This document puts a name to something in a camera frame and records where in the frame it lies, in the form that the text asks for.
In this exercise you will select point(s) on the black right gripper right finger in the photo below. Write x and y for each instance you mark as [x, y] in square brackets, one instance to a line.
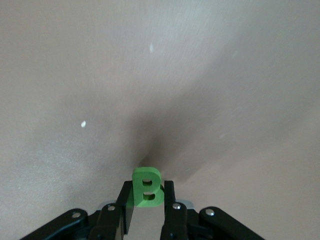
[175, 222]

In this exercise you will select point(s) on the brown table mat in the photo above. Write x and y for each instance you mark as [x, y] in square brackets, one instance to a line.
[160, 75]

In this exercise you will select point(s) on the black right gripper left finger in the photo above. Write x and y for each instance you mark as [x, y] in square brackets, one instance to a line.
[107, 222]

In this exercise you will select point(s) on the green letter B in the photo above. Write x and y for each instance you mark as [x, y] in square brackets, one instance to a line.
[138, 190]

